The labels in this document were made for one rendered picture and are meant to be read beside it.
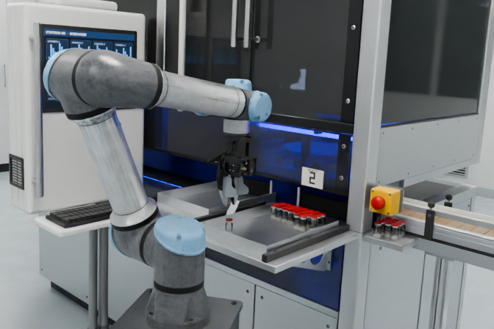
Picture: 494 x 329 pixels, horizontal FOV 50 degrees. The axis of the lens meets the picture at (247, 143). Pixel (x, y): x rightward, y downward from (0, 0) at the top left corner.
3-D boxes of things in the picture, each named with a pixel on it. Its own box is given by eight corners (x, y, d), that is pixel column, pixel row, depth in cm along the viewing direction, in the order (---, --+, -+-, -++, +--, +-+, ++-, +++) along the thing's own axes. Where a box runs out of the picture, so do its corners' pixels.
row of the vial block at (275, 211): (273, 217, 175) (273, 203, 175) (317, 230, 163) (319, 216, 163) (268, 218, 174) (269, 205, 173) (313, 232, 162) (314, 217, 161)
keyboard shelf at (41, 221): (128, 199, 227) (128, 193, 226) (168, 214, 208) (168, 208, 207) (23, 219, 194) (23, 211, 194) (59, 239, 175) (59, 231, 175)
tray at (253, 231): (273, 212, 182) (273, 202, 181) (337, 231, 164) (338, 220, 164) (198, 233, 157) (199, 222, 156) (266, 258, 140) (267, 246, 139)
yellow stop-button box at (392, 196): (380, 206, 165) (381, 183, 164) (401, 211, 161) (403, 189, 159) (367, 211, 160) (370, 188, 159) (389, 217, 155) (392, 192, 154)
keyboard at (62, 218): (140, 200, 216) (140, 194, 216) (161, 208, 207) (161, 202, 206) (45, 218, 187) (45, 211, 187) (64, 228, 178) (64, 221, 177)
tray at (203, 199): (225, 187, 212) (225, 178, 212) (275, 201, 195) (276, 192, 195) (156, 202, 187) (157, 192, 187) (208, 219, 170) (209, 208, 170)
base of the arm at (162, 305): (199, 338, 116) (201, 295, 114) (134, 327, 119) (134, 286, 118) (217, 307, 131) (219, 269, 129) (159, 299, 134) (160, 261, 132)
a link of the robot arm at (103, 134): (151, 279, 125) (65, 62, 101) (115, 261, 135) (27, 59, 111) (187, 249, 133) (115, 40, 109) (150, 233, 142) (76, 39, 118)
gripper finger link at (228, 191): (231, 211, 149) (234, 178, 148) (215, 205, 153) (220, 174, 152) (238, 210, 151) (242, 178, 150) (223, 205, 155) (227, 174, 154)
